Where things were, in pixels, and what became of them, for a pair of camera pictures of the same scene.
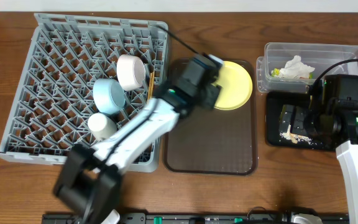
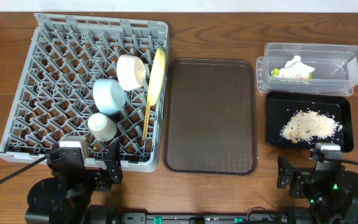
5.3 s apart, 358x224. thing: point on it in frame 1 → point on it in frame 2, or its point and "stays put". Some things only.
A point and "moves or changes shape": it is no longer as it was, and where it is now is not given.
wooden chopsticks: [151, 85] moves or changes shape
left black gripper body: [210, 96] → [105, 175]
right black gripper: [297, 124] → [301, 177]
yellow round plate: [235, 79] → [156, 78]
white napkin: [295, 69] stays put
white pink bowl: [131, 71] stays put
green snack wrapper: [276, 71] stays put
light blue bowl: [109, 96] stays put
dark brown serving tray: [212, 141] stays put
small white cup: [101, 126] stays put
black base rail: [201, 218] stays put
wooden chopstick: [150, 93] moves or changes shape
